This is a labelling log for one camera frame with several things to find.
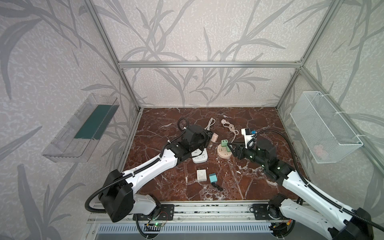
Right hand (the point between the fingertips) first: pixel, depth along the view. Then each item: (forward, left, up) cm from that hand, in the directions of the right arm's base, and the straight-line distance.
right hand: (230, 138), depth 75 cm
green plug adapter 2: (-6, +2, -1) cm, 6 cm away
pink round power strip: (+3, +2, -21) cm, 21 cm away
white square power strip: (-1, +15, -21) cm, 26 cm away
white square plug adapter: (-11, +15, -20) cm, 28 cm away
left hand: (+4, +7, +3) cm, 8 cm away
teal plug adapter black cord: (-14, +8, -21) cm, 26 cm away
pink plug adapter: (0, +8, +1) cm, 8 cm away
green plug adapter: (+7, +1, -16) cm, 18 cm away
